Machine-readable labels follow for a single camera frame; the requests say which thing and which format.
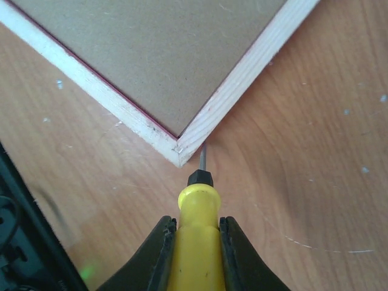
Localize pink picture frame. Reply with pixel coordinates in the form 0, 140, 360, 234
1, 1, 316, 167

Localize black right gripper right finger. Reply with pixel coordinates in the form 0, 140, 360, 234
219, 216, 289, 290

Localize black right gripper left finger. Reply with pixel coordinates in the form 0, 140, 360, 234
98, 216, 176, 290

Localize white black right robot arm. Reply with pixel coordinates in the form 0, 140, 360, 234
1, 150, 287, 290

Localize yellow handled screwdriver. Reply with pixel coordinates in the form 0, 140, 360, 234
167, 145, 226, 290

